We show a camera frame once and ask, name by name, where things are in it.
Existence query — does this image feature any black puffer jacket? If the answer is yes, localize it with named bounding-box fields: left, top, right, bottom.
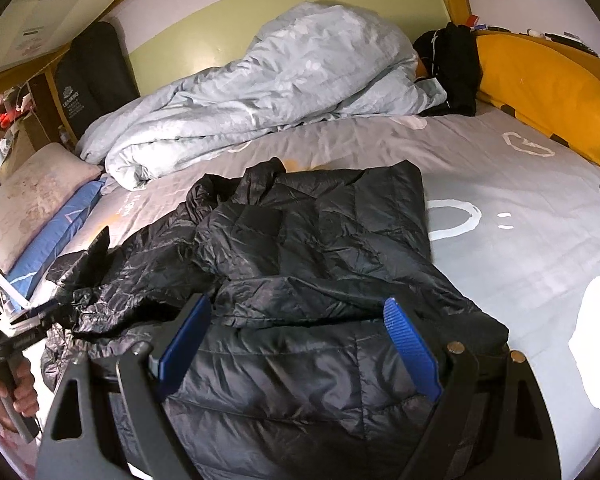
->
left=41, top=159, right=508, bottom=479

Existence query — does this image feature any yellow headboard cushion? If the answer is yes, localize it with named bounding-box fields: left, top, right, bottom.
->
left=477, top=32, right=600, bottom=166

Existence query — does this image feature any cluttered wooden shelf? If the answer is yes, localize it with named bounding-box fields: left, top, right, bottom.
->
left=0, top=84, right=50, bottom=186

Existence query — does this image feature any light grey crumpled duvet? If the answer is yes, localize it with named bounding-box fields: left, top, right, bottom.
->
left=76, top=2, right=448, bottom=191

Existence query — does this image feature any black bag by headboard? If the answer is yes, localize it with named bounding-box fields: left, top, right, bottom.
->
left=413, top=22, right=482, bottom=117

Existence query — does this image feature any blue pillow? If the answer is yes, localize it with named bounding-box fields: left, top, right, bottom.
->
left=6, top=178, right=105, bottom=300

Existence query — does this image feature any black folded mat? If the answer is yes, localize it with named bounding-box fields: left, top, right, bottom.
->
left=55, top=22, right=140, bottom=139

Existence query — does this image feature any beige pillow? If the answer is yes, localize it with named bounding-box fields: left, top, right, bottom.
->
left=0, top=143, right=102, bottom=273

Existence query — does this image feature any grey heart-print bed sheet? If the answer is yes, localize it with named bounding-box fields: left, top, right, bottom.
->
left=67, top=105, right=600, bottom=479

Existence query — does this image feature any person's left hand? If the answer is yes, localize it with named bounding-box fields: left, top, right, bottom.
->
left=0, top=358, right=40, bottom=432

